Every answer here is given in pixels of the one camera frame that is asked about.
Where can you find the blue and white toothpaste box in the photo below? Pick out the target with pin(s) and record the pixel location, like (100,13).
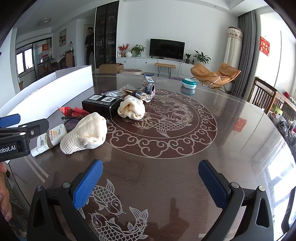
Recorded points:
(148,79)

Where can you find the cream towel with yellow edge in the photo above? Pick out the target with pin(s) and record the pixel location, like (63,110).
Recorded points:
(131,107)

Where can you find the dark wooden slatted chair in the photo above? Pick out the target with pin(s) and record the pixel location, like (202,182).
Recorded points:
(261,92)

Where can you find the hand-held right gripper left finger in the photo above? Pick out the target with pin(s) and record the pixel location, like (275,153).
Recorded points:
(89,183)

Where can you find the cluttered wooden side table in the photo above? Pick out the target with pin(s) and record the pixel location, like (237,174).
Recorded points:
(285,100)

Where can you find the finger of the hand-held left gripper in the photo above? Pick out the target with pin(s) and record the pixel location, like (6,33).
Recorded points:
(37,127)
(10,120)

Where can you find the wooden bench with metal legs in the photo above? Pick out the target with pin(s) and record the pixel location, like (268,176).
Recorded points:
(164,65)

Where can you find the grey curtain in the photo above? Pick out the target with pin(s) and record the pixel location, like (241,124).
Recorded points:
(246,53)

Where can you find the red door poster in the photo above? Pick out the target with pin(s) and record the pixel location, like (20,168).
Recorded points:
(45,49)

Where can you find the teal round container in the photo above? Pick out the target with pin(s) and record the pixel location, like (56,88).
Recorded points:
(189,83)

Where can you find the white squeeze tube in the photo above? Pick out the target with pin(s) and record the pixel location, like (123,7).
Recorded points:
(56,135)

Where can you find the round tan floor cushion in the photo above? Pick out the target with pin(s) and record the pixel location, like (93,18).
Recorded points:
(130,71)

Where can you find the person's left hand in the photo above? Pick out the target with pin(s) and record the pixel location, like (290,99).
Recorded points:
(4,197)

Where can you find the gold tube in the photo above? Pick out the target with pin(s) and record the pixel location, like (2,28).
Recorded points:
(129,91)
(143,96)

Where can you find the white round vase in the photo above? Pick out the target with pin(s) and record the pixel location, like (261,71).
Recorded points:
(128,54)

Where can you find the grey patterned cloth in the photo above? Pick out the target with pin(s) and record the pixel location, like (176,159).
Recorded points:
(16,208)

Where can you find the framed wall picture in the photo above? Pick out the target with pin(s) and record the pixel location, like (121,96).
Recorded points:
(62,37)

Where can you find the orange lounge chair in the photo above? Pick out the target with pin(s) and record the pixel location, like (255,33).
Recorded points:
(208,73)

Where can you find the round ceiling lamp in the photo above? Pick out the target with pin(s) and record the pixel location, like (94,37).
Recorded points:
(44,21)

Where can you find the cardboard box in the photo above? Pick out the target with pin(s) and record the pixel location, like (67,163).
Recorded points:
(110,68)

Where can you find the large leafy potted plant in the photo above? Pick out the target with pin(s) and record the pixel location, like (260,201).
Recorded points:
(201,56)

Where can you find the wooden dining chair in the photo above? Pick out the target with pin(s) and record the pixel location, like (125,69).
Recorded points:
(69,59)

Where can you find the red wall hanging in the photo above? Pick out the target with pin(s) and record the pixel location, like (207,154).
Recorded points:
(265,45)

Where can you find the bushy green potted plant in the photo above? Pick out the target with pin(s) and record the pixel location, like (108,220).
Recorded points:
(138,49)

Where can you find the small potted plant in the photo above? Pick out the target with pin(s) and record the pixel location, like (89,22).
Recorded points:
(187,56)

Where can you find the red crinkled packet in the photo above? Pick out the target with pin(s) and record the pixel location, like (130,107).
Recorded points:
(76,112)

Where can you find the flat screen television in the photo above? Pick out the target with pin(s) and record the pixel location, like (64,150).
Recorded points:
(167,48)

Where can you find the black printed box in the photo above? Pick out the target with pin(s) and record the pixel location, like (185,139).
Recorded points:
(101,105)

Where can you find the dark glass display cabinet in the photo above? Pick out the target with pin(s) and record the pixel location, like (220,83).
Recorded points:
(106,34)

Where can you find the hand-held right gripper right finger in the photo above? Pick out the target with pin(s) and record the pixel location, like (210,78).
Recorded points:
(212,185)

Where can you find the cotton swab packet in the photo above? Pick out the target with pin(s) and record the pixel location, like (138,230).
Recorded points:
(115,93)

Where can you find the white television cabinet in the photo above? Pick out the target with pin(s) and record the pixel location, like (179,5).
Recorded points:
(138,63)

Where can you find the red flower arrangement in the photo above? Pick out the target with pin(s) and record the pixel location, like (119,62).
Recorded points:
(123,47)

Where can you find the silver mesh bow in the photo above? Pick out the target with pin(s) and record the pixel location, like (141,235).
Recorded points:
(149,88)

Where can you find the cream mesh towel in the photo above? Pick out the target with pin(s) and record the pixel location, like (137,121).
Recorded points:
(85,134)

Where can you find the cloth covered standing air conditioner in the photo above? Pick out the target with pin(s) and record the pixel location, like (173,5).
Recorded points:
(234,46)

